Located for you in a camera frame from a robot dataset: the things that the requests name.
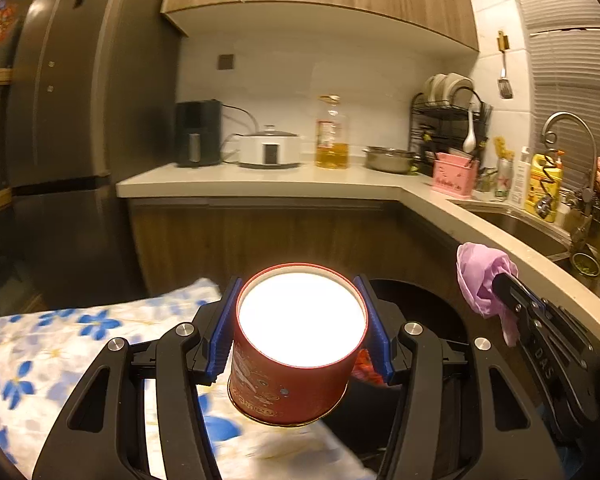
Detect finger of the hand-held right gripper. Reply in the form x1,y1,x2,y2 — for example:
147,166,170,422
495,272,593,356
492,285,600,426

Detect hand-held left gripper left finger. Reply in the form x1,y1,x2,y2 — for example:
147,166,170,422
32,276,245,480

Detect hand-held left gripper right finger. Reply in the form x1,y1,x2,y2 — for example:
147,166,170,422
352,274,566,480

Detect black trash bin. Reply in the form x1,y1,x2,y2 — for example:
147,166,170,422
325,279,486,468

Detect red cylindrical can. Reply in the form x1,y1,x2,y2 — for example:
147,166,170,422
227,262,368,427

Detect purple plastic bag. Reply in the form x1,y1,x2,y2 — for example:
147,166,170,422
456,242,520,347

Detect crumpled red plastic bag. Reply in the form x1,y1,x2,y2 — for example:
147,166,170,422
351,349,387,387

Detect sink strainer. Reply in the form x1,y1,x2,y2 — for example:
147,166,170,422
570,252,600,279

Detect steel sink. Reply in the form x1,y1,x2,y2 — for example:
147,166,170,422
452,202,600,306

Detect yellow detergent bottle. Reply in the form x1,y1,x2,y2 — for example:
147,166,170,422
525,151,565,221

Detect white bottle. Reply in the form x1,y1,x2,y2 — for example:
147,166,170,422
509,146,532,209

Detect red and white can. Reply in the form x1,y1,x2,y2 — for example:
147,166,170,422
495,157,513,201

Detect metal faucet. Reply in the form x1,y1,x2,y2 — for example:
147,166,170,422
541,111,600,256

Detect blue floral tablecloth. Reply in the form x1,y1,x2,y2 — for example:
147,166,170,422
0,276,376,480

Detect kitchen counter with wooden cabinets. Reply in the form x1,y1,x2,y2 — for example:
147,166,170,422
116,162,600,361

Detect steel pot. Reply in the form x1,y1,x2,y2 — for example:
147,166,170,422
363,146,420,175

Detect pink utensil basket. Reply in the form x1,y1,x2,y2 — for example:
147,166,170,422
432,152,480,196

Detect cooking oil bottle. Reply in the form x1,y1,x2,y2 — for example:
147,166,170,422
315,94,351,170

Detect white slow cooker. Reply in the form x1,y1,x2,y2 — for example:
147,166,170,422
237,125,302,170

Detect white ladle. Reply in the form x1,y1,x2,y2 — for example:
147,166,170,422
462,101,478,153

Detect black dish rack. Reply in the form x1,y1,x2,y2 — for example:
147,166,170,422
409,73,494,177

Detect black air fryer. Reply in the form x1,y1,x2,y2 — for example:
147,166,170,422
174,100,224,168

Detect hanging metal spatula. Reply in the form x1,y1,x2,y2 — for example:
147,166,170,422
496,30,514,100

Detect window blinds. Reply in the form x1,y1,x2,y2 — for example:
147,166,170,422
510,0,600,186

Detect steel refrigerator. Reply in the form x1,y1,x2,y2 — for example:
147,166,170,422
5,0,183,301

